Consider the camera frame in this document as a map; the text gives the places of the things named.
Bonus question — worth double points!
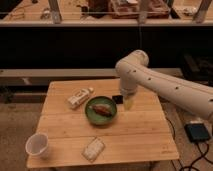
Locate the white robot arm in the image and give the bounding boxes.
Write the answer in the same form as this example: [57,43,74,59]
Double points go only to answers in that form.
[115,50,213,123]

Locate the black smartphone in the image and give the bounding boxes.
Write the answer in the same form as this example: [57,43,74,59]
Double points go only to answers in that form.
[112,95,123,104]

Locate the brown food in bowl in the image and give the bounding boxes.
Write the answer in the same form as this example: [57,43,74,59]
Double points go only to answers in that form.
[90,104,112,117]

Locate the green bowl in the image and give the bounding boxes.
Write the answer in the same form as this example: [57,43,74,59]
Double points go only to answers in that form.
[84,96,117,125]

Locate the wooden folding table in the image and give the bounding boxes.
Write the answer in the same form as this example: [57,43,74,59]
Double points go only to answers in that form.
[27,79,179,168]

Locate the wrapped snack packet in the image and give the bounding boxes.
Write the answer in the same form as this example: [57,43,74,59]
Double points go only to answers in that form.
[82,138,105,162]

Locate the black power adapter box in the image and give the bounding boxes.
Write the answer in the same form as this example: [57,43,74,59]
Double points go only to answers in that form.
[184,123,210,143]

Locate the white paper cup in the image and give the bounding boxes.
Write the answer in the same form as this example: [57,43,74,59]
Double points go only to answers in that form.
[25,133,50,159]

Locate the black cable on floor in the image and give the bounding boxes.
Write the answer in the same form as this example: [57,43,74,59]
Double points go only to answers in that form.
[166,116,213,171]

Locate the long metal bench rail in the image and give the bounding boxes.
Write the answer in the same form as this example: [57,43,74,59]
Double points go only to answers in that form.
[0,68,184,87]

